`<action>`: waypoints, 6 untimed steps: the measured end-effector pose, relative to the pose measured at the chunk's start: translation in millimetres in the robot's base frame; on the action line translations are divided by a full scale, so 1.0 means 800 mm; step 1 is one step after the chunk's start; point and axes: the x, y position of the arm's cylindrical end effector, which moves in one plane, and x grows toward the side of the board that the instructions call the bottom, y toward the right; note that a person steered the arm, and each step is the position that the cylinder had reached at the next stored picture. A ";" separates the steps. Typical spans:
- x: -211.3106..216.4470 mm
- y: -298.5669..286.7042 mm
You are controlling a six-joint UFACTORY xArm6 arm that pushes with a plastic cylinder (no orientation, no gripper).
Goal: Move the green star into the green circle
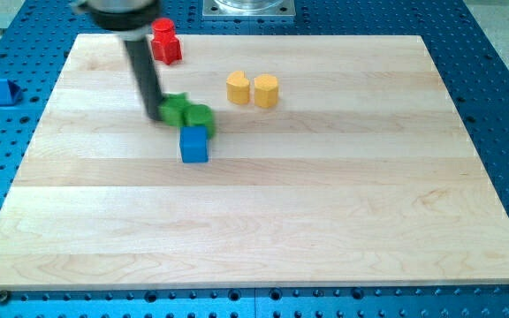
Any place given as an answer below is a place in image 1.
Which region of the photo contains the red cylinder block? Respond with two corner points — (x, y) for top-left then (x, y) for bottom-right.
(151, 18), (176, 42)

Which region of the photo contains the yellow heart block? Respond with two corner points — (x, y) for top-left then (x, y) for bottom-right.
(226, 71), (250, 105)

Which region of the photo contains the wooden board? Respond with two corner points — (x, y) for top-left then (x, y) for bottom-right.
(0, 34), (509, 291)

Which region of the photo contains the green circle block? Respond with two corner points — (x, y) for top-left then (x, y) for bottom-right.
(184, 104), (216, 139)

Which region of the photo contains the left board stop screw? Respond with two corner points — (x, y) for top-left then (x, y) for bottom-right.
(0, 291), (10, 304)

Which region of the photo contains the red star block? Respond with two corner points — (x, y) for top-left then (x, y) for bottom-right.
(150, 36), (182, 65)

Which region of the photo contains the green star block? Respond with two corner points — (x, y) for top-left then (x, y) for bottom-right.
(158, 93), (191, 127)

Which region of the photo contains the blue cube block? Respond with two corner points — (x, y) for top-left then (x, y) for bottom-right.
(179, 126), (209, 163)

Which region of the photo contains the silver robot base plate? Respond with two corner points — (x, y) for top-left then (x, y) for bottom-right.
(202, 0), (296, 18)

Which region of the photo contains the blue triangle block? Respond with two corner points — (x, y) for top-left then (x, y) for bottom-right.
(0, 79), (22, 106)

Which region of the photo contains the yellow hexagon block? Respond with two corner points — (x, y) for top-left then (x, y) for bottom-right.
(254, 74), (279, 108)

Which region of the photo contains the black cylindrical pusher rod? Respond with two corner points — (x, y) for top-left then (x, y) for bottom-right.
(123, 26), (163, 121)

